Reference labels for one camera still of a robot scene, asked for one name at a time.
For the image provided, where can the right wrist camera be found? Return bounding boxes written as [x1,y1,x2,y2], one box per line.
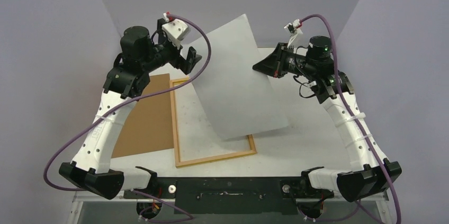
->
[284,19,303,49]

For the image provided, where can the yellow wooden picture frame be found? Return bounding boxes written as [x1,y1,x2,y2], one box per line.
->
[169,77,257,168]

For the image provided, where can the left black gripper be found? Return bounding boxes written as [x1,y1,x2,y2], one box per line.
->
[141,20,201,73]

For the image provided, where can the blue building photo print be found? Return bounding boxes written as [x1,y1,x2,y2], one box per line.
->
[192,14,289,139]

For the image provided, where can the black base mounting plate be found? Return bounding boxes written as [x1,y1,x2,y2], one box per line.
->
[143,176,335,215]

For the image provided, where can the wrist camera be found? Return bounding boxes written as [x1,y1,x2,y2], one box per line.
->
[284,19,303,49]
[161,12,191,50]

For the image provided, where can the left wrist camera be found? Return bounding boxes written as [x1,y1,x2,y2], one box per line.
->
[161,12,191,50]

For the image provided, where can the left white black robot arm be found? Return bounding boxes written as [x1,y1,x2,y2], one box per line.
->
[59,16,201,200]

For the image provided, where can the brown frame backing board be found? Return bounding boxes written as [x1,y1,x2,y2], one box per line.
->
[112,92,174,158]

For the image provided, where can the aluminium front rail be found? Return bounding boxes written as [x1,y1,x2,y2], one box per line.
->
[73,180,389,203]

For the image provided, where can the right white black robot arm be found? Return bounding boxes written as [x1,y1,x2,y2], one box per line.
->
[252,36,402,202]

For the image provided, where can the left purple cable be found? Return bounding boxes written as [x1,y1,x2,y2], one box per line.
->
[43,13,212,224]

